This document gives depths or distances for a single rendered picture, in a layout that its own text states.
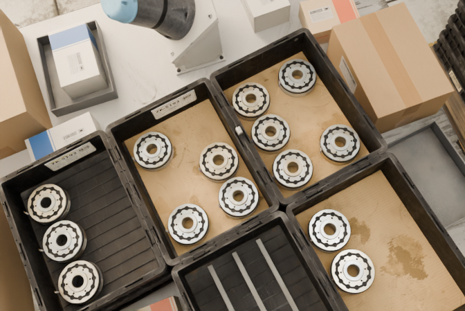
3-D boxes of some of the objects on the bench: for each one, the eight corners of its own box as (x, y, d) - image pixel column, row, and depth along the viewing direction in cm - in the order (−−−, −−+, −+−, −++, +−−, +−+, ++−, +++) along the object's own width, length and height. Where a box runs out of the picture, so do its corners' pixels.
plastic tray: (41, 45, 166) (35, 37, 161) (100, 27, 167) (95, 19, 162) (57, 117, 156) (50, 111, 152) (118, 98, 157) (114, 91, 153)
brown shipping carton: (326, 54, 157) (331, 26, 142) (391, 31, 159) (403, 1, 144) (367, 138, 147) (378, 118, 132) (436, 113, 148) (454, 90, 133)
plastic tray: (370, 156, 145) (374, 150, 141) (430, 125, 147) (435, 119, 143) (423, 240, 136) (429, 237, 132) (486, 207, 138) (494, 203, 133)
